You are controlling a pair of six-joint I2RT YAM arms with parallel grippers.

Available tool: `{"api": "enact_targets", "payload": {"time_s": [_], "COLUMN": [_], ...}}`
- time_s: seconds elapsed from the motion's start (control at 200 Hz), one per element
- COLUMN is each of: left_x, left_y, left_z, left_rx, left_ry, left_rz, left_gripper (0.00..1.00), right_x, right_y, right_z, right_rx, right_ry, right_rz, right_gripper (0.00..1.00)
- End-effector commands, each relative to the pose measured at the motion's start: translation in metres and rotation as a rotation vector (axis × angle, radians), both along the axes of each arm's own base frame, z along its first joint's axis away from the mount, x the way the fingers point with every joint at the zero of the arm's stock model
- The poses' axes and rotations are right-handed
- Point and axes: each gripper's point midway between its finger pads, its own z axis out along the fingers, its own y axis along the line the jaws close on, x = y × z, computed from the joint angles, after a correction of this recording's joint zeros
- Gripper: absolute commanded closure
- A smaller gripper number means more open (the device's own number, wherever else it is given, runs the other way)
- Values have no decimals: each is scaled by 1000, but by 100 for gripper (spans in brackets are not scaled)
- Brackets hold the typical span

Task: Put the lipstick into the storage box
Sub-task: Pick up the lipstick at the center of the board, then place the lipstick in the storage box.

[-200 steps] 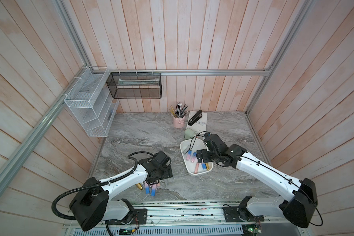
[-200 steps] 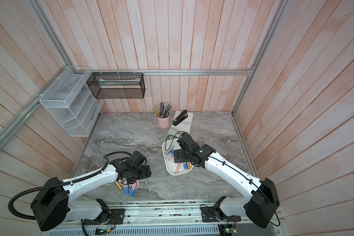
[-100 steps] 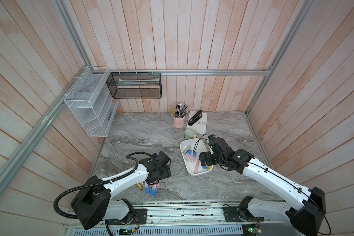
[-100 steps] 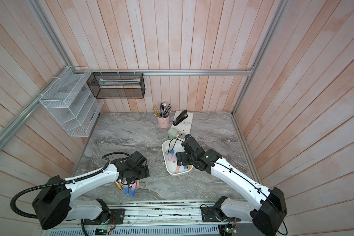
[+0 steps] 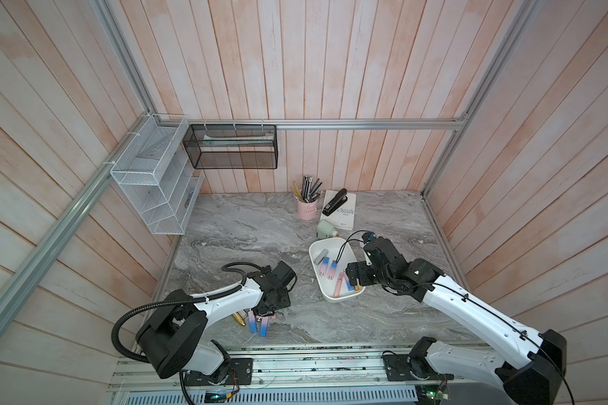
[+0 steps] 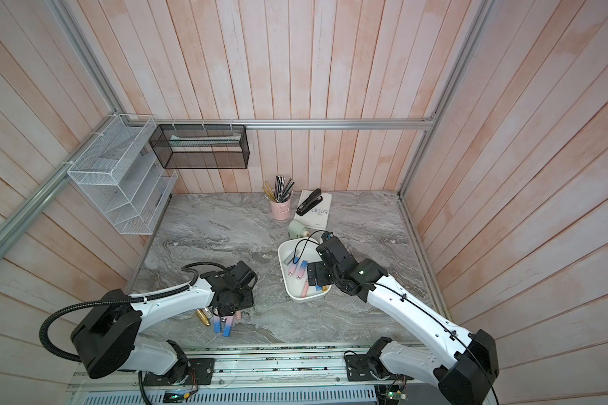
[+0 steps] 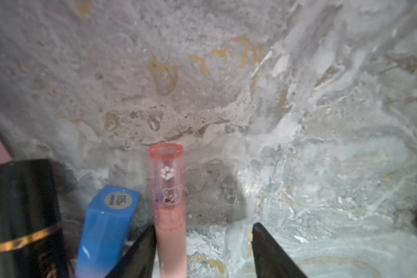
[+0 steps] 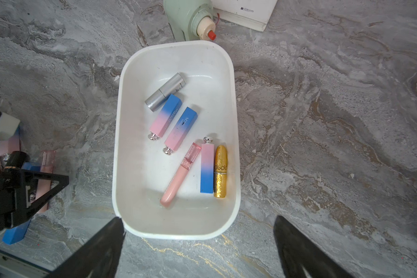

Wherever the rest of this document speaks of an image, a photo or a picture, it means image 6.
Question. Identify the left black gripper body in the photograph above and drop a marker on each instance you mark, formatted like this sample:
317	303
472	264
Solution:
242	299

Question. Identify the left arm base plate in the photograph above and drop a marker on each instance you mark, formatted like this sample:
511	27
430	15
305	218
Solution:
192	372

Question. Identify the blue pink lipstick bottom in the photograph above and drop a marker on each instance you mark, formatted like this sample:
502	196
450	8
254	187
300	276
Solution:
217	324

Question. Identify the blue pink lipstick top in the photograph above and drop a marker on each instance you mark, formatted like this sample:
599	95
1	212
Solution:
293	267

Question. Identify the pink pen cup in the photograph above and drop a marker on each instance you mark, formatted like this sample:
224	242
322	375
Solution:
281	210

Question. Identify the green pencil sharpener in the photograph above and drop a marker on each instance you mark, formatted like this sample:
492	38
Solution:
298	230

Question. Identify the white wire mesh shelf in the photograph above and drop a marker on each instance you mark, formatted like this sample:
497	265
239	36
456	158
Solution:
122	176

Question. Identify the white notebook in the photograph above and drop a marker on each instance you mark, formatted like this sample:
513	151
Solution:
317	218

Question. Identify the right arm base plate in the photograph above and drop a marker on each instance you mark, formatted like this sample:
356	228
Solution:
362	367

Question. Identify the gold glitter lipstick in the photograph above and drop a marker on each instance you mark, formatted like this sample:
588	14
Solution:
202	317

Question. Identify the black mesh wall basket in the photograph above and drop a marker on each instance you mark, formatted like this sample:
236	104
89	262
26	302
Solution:
201	146

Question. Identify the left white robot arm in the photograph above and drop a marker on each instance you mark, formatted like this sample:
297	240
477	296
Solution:
109	338

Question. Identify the white storage tray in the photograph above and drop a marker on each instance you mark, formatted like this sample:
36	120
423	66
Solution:
302	250

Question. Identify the black stapler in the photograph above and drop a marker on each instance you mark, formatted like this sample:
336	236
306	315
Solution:
313	199

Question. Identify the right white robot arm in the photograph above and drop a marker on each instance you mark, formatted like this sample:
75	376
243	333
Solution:
463	365

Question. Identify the pink lip gloss tube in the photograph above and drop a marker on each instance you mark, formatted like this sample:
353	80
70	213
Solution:
305	290

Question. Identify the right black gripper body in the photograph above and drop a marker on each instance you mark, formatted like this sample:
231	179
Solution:
324	276

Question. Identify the pens in cup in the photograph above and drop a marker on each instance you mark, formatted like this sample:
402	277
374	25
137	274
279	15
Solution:
280	190

